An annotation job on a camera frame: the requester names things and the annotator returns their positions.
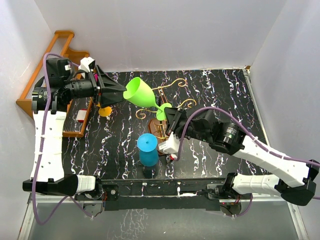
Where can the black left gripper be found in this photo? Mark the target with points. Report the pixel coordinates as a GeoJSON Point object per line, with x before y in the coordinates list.
{"type": "Point", "coordinates": [107, 97]}

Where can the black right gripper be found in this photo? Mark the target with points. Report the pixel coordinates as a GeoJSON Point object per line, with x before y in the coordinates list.
{"type": "Point", "coordinates": [174, 122]}

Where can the orange yellow wine glass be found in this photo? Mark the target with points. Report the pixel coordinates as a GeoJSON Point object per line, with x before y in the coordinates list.
{"type": "Point", "coordinates": [104, 111]}

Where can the green wine glass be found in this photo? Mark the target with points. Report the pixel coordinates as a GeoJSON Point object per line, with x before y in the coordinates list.
{"type": "Point", "coordinates": [140, 94]}

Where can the blue wine glass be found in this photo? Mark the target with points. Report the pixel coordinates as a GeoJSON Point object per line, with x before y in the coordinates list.
{"type": "Point", "coordinates": [147, 144]}

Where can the magenta wine glass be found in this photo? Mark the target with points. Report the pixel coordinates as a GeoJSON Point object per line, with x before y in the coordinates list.
{"type": "Point", "coordinates": [95, 76]}

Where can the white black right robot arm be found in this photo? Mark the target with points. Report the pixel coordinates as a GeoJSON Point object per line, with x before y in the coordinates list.
{"type": "Point", "coordinates": [291, 179]}

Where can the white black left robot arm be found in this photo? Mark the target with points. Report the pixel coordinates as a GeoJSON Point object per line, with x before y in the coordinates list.
{"type": "Point", "coordinates": [48, 176]}

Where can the wooden slatted shelf rack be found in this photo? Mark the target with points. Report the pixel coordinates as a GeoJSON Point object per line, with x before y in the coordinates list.
{"type": "Point", "coordinates": [45, 89]}

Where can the small white red box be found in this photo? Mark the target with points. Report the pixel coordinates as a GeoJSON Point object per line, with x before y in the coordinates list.
{"type": "Point", "coordinates": [81, 115]}

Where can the gold wire wine glass rack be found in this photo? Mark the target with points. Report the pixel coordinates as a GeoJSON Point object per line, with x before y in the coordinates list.
{"type": "Point", "coordinates": [160, 99]}

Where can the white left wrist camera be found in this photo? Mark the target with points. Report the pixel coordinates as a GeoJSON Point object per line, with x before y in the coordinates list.
{"type": "Point", "coordinates": [87, 64]}

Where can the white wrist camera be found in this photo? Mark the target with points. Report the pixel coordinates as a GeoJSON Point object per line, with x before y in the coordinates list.
{"type": "Point", "coordinates": [87, 64]}
{"type": "Point", "coordinates": [168, 146]}

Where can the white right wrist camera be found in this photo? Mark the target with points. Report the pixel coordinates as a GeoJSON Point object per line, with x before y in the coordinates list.
{"type": "Point", "coordinates": [168, 146]}

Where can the aluminium frame rail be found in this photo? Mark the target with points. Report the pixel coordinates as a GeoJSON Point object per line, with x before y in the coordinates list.
{"type": "Point", "coordinates": [179, 217]}

